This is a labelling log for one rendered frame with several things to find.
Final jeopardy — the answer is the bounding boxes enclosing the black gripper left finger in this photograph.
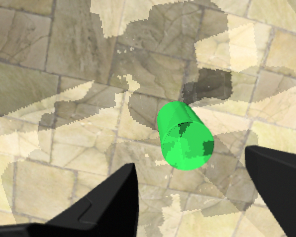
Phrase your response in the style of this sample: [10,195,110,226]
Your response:
[0,163,139,237]

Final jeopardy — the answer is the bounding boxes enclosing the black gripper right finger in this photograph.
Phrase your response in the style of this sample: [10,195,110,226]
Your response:
[245,145,296,237]

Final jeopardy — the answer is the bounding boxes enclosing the green cylinder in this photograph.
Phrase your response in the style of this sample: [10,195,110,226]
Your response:
[157,101,214,171]

